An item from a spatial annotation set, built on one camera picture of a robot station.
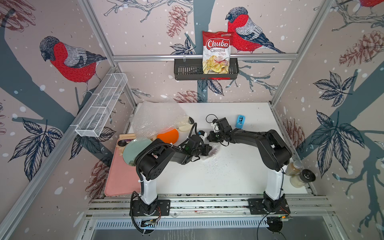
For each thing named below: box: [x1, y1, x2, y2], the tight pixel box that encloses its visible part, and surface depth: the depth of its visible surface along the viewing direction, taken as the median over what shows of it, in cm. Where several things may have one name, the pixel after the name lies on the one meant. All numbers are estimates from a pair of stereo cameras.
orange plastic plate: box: [156, 128, 179, 144], surface depth 102 cm
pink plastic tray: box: [104, 139, 141, 197], surface depth 85 cm
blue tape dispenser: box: [235, 115, 246, 129], surface depth 109 cm
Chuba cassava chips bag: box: [202, 30, 233, 74], surface depth 87 cm
